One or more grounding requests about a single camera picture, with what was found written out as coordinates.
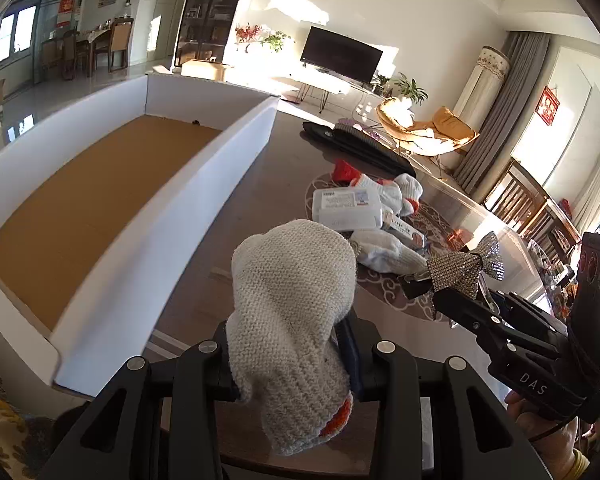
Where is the white television stand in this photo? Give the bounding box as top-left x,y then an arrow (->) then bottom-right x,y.
279,72 -> 377,113

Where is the grey curtain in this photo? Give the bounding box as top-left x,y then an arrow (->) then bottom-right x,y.
452,30 -> 552,197

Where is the dining chair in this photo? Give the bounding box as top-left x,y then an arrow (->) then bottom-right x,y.
107,22 -> 134,74

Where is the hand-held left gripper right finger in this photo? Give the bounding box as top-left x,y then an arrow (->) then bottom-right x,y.
337,316 -> 537,480

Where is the wooden chair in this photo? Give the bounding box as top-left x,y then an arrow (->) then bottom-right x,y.
482,157 -> 549,222
519,199 -> 582,262

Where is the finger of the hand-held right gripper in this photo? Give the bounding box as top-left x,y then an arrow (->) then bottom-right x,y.
487,289 -> 569,338
404,277 -> 512,356

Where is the toothpaste box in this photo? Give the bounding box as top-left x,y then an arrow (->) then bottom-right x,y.
384,209 -> 429,252

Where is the person's right forearm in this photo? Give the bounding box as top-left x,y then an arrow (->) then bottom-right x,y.
560,447 -> 595,480

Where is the patterned yellow cloth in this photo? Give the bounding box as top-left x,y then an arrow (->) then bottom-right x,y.
0,330 -> 57,480

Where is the brown cardboard box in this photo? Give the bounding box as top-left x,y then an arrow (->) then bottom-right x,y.
180,59 -> 236,84

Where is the clear plastic floss box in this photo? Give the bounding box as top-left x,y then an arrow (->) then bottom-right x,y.
312,186 -> 387,234

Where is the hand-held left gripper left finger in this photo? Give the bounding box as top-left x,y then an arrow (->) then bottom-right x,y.
40,321 -> 242,480

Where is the white door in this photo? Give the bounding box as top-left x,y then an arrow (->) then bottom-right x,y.
146,0 -> 189,62

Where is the red flower plant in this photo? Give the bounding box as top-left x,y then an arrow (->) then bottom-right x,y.
234,22 -> 264,47

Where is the green leafy plant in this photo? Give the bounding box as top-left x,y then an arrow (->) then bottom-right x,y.
260,30 -> 294,54

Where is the dark display cabinet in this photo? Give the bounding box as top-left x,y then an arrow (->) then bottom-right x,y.
172,0 -> 254,69

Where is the dining table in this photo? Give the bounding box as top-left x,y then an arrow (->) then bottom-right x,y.
77,27 -> 114,77

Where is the person's right hand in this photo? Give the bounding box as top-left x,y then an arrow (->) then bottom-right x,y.
505,389 -> 583,467

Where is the long black pouch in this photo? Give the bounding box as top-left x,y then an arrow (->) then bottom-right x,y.
300,121 -> 417,179

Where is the black television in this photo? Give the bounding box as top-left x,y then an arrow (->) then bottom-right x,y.
300,26 -> 384,86

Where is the window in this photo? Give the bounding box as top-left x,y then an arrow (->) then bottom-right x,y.
0,5 -> 37,64

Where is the red wall decoration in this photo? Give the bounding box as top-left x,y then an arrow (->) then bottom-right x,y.
540,86 -> 561,127

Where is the standing air conditioner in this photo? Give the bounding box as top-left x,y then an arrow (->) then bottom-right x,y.
452,46 -> 511,122

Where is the orange lounge chair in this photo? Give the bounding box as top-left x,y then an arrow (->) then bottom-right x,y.
376,97 -> 481,160

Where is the rhinestone bow hair clip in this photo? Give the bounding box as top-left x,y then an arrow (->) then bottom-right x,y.
426,231 -> 505,321

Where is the white knit glove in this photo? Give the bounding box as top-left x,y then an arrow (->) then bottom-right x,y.
225,219 -> 359,457
392,173 -> 424,217
351,229 -> 429,274
332,160 -> 402,213

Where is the large potted green plant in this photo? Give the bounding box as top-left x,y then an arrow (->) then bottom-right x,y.
392,72 -> 429,107

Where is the white cardboard box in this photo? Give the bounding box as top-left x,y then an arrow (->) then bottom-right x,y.
0,72 -> 280,402

